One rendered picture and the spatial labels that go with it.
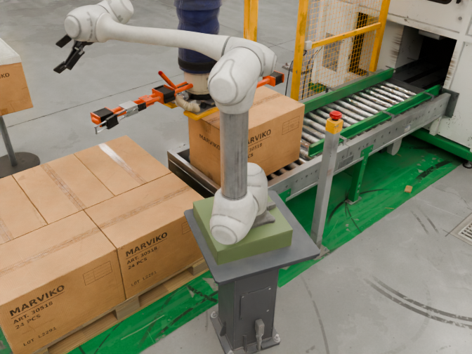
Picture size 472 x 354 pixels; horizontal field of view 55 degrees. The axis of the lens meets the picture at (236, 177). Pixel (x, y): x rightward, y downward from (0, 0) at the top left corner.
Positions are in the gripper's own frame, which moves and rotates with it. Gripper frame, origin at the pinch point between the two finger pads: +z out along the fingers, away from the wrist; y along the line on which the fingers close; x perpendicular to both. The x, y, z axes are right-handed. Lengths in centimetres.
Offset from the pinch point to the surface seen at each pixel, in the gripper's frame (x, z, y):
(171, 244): -100, 37, -50
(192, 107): -68, -13, 2
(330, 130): -132, -58, -5
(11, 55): -38, 120, 98
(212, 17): -52, -42, 32
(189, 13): -43, -36, 31
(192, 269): -131, 49, -58
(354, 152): -199, -48, 12
